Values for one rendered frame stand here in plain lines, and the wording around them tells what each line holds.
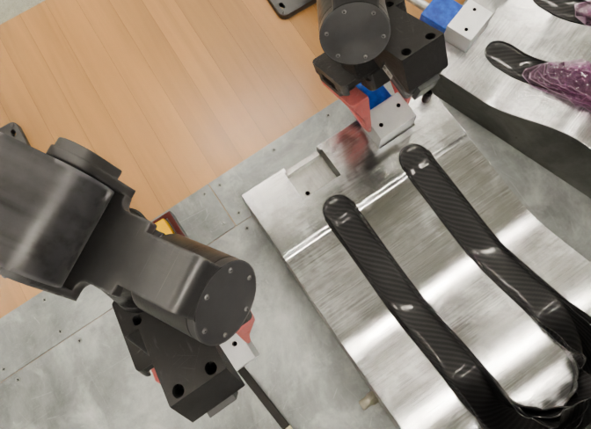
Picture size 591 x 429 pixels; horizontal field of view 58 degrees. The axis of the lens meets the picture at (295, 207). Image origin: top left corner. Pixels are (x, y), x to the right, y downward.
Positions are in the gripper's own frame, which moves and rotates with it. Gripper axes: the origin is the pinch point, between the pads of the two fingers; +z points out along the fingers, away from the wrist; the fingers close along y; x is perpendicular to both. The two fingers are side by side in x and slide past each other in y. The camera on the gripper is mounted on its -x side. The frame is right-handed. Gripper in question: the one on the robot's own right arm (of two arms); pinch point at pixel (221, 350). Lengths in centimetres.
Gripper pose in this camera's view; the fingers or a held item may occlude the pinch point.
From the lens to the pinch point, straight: 53.7
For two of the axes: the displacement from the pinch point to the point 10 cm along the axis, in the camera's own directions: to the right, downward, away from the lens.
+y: 8.3, -5.5, 1.2
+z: 2.9, 5.9, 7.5
